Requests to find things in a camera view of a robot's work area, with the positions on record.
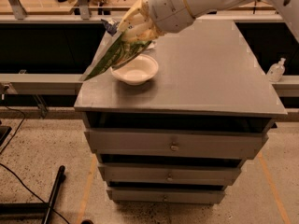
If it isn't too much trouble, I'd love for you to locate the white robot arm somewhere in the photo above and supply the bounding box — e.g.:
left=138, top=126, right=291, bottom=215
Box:
left=118, top=0, right=299, bottom=41

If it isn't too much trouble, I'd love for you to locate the blue chip bag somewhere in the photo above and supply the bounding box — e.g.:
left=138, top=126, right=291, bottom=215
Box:
left=101, top=19, right=119, bottom=36

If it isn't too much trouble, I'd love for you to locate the bottom grey drawer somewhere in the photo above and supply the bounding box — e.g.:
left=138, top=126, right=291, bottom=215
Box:
left=107, top=187, right=225, bottom=204

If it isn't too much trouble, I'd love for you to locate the top grey drawer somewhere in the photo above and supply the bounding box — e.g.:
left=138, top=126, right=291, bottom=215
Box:
left=85, top=129, right=268, bottom=160

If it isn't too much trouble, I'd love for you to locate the grey drawer cabinet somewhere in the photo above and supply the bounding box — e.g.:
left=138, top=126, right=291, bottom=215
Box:
left=75, top=20, right=286, bottom=191

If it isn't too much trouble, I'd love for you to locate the black stand leg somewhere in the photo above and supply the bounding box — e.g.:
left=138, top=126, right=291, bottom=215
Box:
left=0, top=165, right=67, bottom=224

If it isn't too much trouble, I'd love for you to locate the green jalapeno chip bag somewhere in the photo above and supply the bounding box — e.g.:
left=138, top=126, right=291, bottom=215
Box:
left=81, top=33, right=150, bottom=81

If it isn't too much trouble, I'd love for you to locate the middle grey drawer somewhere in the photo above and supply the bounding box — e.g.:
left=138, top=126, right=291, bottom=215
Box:
left=99, top=163, right=241, bottom=186

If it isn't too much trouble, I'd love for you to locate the white paper bowl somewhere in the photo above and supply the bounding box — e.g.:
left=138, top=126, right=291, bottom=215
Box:
left=110, top=54, right=159, bottom=86

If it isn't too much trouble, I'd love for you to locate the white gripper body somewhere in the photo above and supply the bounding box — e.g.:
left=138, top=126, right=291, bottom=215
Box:
left=148, top=0, right=198, bottom=33

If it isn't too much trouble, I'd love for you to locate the black floor cable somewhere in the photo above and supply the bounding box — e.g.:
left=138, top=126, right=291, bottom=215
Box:
left=0, top=105, right=71, bottom=224

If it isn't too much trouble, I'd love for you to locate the grey metal rail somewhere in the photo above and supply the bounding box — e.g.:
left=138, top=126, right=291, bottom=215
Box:
left=0, top=74, right=83, bottom=95

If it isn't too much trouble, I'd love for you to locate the grey drawer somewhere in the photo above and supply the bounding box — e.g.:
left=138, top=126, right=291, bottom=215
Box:
left=99, top=163, right=241, bottom=186
left=85, top=129, right=268, bottom=160
left=107, top=187, right=225, bottom=204

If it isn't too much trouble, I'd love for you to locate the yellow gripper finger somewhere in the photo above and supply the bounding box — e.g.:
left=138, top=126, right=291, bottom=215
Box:
left=118, top=0, right=149, bottom=32
left=121, top=23, right=165, bottom=42

